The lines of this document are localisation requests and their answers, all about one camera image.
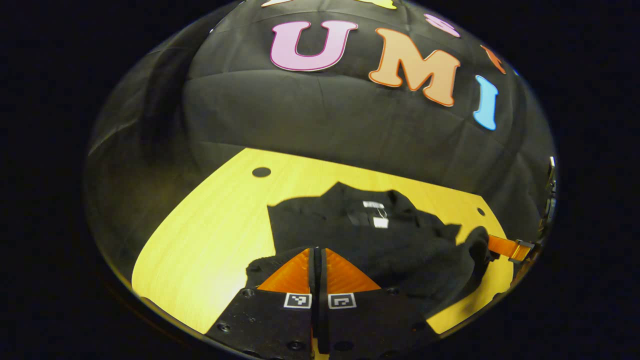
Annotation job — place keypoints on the black backdrop cloth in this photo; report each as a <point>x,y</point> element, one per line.
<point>325,115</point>

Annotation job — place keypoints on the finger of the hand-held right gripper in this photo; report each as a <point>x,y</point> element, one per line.
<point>505,247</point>

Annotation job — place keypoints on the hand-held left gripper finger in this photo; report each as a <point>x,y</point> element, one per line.
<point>324,275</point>
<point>315,275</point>

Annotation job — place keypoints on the black t-shirt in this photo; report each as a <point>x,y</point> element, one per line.
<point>400,250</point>

